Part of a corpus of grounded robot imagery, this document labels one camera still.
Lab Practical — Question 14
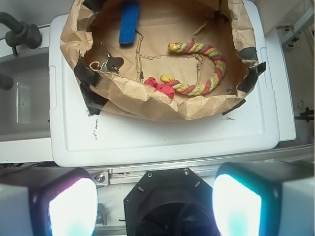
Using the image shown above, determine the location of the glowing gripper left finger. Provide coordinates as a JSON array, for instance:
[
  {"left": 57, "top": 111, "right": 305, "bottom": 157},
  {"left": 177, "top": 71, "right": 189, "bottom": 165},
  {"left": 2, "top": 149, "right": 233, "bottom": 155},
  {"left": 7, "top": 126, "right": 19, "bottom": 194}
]
[{"left": 0, "top": 168, "right": 98, "bottom": 236}]

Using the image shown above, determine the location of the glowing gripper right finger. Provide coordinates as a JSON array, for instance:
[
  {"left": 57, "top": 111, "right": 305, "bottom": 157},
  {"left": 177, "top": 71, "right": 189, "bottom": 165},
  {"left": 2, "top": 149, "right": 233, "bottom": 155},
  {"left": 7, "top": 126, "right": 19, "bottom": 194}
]
[{"left": 212, "top": 161, "right": 315, "bottom": 236}]

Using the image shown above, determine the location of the clear plastic bin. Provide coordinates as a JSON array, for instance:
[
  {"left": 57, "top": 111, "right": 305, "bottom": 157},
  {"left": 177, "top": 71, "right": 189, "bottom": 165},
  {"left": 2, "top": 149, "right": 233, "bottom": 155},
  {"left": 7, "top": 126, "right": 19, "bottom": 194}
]
[{"left": 0, "top": 39, "right": 54, "bottom": 148}]

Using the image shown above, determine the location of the white plastic bin lid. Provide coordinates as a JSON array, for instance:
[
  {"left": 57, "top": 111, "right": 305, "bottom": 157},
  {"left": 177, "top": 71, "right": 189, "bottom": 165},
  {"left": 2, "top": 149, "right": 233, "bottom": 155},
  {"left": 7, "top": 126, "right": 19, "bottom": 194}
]
[{"left": 48, "top": 0, "right": 297, "bottom": 168}]

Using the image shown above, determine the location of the red crumpled cloth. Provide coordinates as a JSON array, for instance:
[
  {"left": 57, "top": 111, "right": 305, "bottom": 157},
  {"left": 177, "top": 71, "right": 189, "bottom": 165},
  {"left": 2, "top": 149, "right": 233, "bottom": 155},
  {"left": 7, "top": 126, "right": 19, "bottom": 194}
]
[{"left": 144, "top": 77, "right": 175, "bottom": 99}]

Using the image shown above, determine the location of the brown paper bag tray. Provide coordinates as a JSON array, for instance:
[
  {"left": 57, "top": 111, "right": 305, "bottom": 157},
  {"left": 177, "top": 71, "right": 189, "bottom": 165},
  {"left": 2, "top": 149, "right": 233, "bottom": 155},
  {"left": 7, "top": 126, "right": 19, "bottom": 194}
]
[{"left": 61, "top": 0, "right": 265, "bottom": 122}]

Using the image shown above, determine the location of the black clamp knob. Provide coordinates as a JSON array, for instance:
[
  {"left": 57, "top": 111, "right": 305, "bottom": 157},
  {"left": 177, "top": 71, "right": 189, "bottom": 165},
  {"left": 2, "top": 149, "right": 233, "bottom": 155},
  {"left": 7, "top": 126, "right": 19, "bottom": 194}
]
[{"left": 0, "top": 12, "right": 42, "bottom": 57}]

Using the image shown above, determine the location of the blue sponge block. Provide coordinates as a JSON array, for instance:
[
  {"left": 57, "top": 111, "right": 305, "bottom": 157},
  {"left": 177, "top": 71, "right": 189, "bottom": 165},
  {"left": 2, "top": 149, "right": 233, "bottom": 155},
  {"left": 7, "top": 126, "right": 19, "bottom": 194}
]
[{"left": 119, "top": 1, "right": 140, "bottom": 45}]

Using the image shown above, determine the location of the aluminium frame rail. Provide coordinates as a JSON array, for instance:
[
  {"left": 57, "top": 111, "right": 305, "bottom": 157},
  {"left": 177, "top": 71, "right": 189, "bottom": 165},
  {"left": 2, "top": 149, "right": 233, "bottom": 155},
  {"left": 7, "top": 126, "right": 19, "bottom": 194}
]
[{"left": 84, "top": 145, "right": 314, "bottom": 236}]

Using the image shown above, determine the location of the multicolored twisted rope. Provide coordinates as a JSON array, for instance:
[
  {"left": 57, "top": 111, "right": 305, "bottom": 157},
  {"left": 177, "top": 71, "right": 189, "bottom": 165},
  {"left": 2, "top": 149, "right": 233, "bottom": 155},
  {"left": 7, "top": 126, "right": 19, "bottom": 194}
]
[{"left": 159, "top": 41, "right": 227, "bottom": 97}]

